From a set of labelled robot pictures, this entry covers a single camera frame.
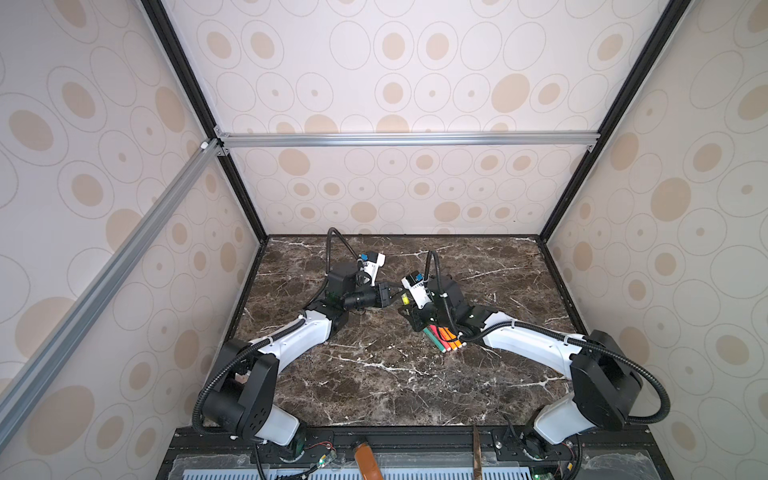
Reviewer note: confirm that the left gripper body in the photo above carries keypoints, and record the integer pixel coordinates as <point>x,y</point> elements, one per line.
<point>368,296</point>

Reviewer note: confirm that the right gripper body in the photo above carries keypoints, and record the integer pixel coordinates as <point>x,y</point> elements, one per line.
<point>414,312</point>

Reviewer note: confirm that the orange highlighter pen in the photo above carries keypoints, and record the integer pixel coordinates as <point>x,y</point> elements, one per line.
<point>448,338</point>
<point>453,339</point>

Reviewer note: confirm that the green highlighter pen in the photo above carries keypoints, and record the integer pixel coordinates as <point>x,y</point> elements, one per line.
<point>443,347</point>

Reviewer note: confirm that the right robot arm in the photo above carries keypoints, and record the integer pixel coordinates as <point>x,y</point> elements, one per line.
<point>609,391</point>

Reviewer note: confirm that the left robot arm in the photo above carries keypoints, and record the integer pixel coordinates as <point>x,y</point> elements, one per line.
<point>238,395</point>

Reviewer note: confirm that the thin wooden stick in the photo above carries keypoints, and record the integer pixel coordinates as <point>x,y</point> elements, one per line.
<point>476,454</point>

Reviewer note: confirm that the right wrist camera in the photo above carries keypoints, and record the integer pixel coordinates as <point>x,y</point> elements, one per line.
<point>415,285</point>

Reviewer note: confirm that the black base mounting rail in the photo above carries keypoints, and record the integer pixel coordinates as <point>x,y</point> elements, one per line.
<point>495,442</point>

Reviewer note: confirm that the brown handle tool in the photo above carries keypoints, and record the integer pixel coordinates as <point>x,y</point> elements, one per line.
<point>366,462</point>

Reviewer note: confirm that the horizontal aluminium rail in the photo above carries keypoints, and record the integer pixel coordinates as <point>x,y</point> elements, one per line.
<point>426,139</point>

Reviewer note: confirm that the diagonal aluminium rail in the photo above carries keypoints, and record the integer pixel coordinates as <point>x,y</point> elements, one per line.
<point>48,360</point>

